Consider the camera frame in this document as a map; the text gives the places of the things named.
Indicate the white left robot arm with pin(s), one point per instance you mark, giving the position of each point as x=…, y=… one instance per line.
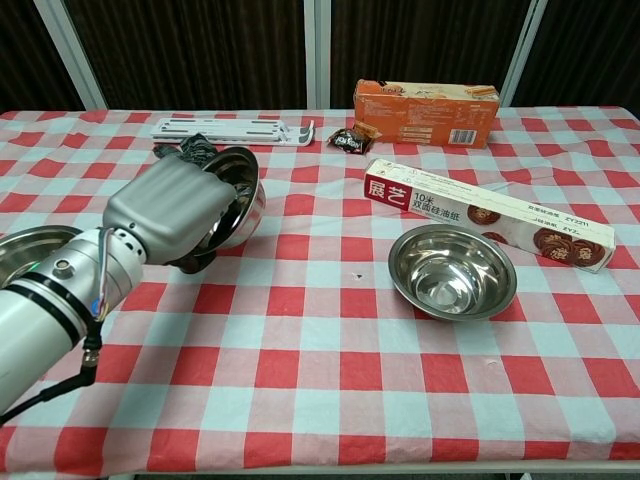
x=30, y=340

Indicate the white baking paper box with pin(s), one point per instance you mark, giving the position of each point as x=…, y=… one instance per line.
x=450, y=200

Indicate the dark brown partition panel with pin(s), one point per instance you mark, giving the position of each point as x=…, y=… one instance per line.
x=25, y=60
x=590, y=50
x=425, y=40
x=200, y=50

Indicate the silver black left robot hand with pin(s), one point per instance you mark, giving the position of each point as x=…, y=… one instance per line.
x=170, y=205

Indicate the orange biscuit box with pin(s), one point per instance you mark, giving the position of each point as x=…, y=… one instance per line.
x=425, y=120

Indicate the steel bowl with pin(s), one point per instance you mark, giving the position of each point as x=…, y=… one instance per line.
x=247, y=220
x=450, y=275
x=20, y=255

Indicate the red white checkered tablecloth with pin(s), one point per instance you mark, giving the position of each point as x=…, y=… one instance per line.
x=320, y=375

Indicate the dark brown snack packet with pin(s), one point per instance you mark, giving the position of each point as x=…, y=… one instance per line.
x=347, y=141

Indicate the grey partition frame post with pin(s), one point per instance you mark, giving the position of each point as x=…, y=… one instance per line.
x=524, y=50
x=318, y=50
x=70, y=50

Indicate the white folding stand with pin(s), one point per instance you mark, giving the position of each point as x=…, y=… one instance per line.
x=225, y=127

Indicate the black knit glove orange cuff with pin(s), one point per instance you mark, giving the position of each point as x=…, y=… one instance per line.
x=196, y=145

